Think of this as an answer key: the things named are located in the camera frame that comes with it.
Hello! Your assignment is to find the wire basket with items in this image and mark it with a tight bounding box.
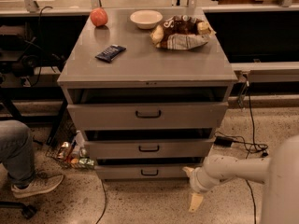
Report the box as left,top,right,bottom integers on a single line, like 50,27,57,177
46,131,94,170

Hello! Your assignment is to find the grey bottom drawer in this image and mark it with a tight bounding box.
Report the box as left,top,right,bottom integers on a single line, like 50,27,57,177
94,163,199,179

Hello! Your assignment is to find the grey top drawer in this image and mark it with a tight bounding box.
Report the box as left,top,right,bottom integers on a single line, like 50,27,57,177
67,103,228,131

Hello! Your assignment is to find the grey sneaker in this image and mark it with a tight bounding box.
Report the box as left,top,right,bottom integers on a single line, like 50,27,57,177
11,175,64,199

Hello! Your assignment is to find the black cable under cabinet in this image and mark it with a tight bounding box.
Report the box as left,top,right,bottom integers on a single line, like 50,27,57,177
94,179,108,224

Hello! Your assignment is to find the dark blue snack bar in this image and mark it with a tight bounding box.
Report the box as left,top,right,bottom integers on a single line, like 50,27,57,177
95,45,125,63

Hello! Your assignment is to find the white bowl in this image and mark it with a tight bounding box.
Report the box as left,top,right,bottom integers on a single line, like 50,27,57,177
130,10,163,29

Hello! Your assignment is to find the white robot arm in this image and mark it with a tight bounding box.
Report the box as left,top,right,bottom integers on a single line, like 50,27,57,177
183,135,299,224

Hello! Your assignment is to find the black power adapter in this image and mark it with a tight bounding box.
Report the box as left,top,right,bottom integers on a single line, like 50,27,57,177
214,136,234,147

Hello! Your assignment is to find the black office chair base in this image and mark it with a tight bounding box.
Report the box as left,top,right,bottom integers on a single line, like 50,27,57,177
0,202,36,219

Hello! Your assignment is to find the grey metal drawer cabinet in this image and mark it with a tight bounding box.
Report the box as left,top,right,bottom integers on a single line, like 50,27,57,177
58,8,236,168

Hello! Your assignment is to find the grey middle drawer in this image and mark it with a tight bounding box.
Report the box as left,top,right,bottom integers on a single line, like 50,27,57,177
84,139,212,159

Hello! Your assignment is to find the person leg in jeans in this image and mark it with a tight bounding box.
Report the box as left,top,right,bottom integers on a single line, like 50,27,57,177
0,120,36,189

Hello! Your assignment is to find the black floor cable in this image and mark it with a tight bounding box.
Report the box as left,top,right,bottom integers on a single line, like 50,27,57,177
214,77,269,224

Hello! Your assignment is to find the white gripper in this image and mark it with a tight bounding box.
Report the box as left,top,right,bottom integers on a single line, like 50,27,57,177
182,166,215,213

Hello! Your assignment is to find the grey drawer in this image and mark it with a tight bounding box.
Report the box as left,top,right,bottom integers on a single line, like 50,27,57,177
67,103,228,131
94,163,199,179
84,139,212,159

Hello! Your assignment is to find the red apple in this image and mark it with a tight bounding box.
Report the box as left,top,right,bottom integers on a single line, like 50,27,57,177
90,7,108,27

